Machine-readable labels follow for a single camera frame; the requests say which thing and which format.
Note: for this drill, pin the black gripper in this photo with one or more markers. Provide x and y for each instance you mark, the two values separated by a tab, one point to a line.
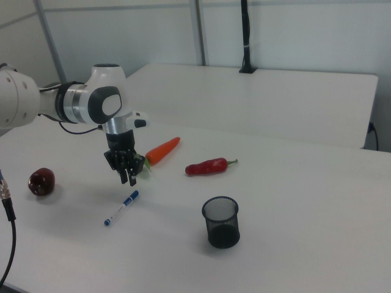
120	142

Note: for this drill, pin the blue white marker pen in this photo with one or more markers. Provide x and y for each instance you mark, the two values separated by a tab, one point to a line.
122	208

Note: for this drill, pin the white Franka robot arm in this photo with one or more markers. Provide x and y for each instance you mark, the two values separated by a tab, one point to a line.
91	103

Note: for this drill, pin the black mesh pen cup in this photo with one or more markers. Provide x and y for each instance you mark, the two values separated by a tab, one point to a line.
224	236

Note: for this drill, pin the orange toy carrot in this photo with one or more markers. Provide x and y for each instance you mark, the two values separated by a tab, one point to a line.
163	149

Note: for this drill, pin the red toy chili pepper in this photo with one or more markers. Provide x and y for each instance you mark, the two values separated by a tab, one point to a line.
207	166

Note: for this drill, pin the dark red toy apple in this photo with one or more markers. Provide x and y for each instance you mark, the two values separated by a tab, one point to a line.
41	181

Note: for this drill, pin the white rectangular table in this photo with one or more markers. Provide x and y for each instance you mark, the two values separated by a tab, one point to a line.
259	100

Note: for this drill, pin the grey partition post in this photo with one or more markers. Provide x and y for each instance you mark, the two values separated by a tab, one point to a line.
201	30
52	42

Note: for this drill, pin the black camera pole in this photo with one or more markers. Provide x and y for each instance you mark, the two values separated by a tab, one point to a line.
246	36

